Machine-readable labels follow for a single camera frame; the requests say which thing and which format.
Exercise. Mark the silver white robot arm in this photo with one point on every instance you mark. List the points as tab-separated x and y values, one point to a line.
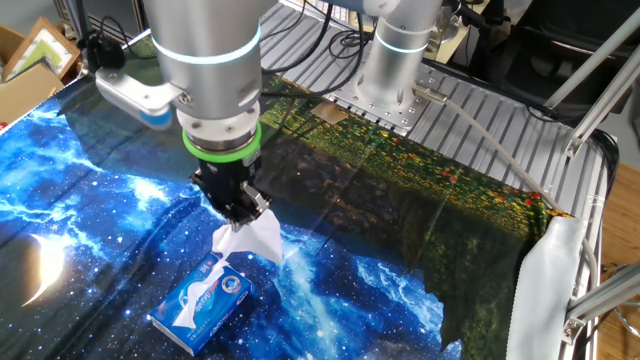
210	75

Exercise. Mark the galaxy landscape printed tablecloth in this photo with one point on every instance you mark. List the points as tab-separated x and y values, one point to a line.
350	225

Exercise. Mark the black office chair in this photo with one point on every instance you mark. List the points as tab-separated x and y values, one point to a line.
540	60

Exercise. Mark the brown tape patch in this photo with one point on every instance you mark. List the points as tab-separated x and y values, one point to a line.
329	113

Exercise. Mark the wooden picture frame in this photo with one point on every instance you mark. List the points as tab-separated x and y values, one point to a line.
40	50

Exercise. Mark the blue tissue pack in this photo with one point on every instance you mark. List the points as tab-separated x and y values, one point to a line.
220	310

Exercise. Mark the brown cardboard box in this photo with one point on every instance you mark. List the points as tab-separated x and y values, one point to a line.
25	95

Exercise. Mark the white napkin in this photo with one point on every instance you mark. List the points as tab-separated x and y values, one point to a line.
255	240
200	295

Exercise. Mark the white fabric sheet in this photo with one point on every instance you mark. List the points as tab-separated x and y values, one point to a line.
545	290

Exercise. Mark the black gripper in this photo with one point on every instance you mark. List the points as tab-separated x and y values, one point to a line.
225	185

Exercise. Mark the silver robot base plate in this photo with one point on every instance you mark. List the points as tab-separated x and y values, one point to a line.
350	95

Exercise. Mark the aluminium frame strut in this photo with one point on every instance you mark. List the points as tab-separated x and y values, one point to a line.
592	60
610	294
600	116

